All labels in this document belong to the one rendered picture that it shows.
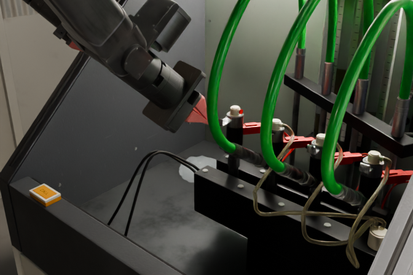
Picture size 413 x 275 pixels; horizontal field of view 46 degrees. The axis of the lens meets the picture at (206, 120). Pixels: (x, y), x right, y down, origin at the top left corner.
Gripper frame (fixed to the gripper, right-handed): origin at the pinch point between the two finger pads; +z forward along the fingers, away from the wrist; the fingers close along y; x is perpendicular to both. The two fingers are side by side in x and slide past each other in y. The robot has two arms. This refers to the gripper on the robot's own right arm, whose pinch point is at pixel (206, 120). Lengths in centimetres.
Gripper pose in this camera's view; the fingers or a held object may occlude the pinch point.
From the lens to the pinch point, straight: 79.6
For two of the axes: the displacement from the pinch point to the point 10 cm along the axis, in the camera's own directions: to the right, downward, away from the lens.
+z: 5.8, 4.6, 6.7
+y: 5.8, -8.2, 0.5
